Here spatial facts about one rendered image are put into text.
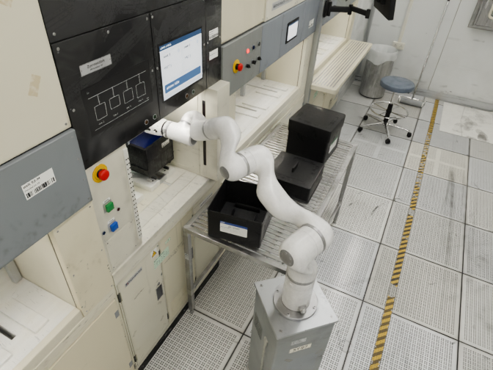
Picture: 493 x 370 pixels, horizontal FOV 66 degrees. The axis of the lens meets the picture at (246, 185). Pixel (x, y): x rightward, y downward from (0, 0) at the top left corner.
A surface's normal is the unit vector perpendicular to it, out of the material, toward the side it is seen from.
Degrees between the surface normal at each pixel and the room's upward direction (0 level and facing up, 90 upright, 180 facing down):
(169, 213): 0
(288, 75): 90
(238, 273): 0
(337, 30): 90
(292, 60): 90
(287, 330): 0
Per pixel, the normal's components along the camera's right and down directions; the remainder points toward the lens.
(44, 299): 0.05, -0.79
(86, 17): 0.89, 0.32
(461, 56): -0.45, 0.54
